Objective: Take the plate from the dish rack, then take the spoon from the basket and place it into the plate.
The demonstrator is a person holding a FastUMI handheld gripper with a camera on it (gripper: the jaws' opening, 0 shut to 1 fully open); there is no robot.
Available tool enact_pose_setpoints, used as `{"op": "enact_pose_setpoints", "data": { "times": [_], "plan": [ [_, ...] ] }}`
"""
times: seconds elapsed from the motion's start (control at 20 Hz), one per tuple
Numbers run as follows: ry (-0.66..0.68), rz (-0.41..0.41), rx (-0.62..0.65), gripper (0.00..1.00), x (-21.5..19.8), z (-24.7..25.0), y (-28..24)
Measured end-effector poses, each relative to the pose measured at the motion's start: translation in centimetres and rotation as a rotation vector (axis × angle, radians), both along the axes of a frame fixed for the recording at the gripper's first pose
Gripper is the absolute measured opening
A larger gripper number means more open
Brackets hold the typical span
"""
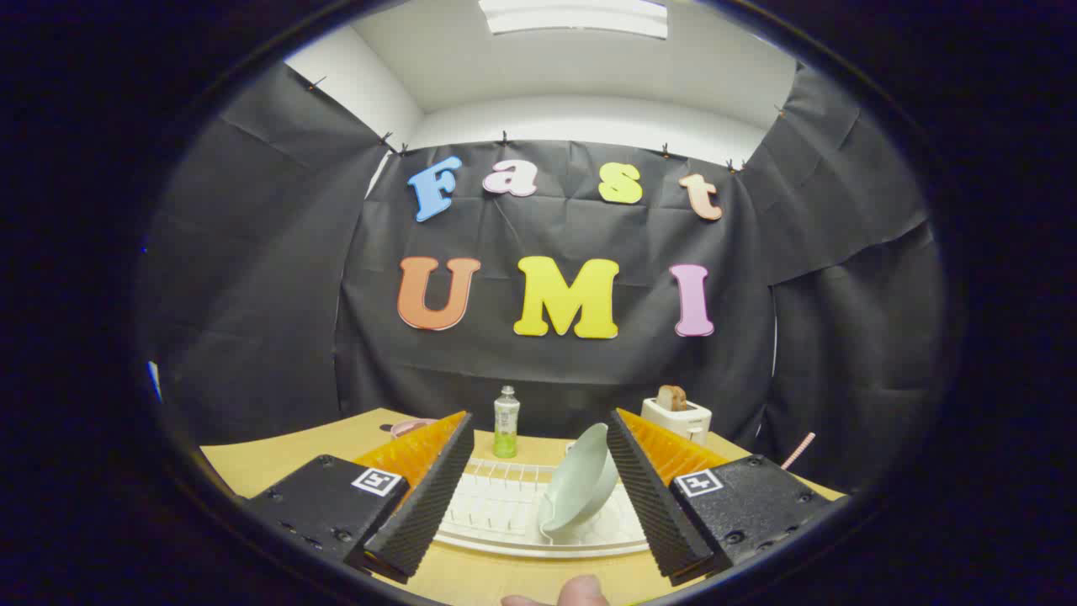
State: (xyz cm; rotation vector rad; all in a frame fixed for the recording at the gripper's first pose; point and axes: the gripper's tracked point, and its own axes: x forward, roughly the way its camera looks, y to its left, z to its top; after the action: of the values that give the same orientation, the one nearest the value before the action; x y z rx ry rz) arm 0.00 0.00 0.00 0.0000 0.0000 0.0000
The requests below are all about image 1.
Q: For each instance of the pink shallow dish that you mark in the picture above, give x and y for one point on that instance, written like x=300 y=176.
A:
x=408 y=427

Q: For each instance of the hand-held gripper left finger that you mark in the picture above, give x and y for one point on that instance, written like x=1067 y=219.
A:
x=429 y=497

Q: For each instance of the cream toaster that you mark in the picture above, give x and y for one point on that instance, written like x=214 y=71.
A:
x=686 y=421

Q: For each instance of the brown bread slice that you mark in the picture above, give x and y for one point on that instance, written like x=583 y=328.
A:
x=671 y=397

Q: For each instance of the clear bottle with green liquid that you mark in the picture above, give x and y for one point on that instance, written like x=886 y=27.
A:
x=506 y=421

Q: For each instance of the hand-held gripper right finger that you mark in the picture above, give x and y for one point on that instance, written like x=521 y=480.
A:
x=652 y=497

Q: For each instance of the pale green plate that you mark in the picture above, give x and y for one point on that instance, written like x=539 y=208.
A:
x=580 y=484

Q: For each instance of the blue white object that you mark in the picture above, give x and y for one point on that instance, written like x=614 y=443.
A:
x=154 y=380

